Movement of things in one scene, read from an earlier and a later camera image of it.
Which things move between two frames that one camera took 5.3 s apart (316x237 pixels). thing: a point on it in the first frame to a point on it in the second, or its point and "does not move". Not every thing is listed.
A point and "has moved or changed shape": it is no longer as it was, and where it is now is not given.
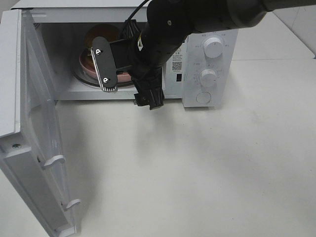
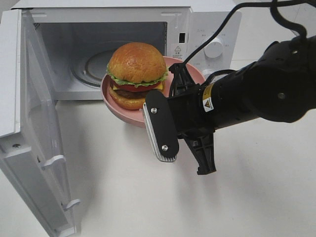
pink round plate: (121, 77) to (136, 118)
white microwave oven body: (202, 73) does not move
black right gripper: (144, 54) to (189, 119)
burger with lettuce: (109, 31) has moved or changed shape
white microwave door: (31, 154) does not move
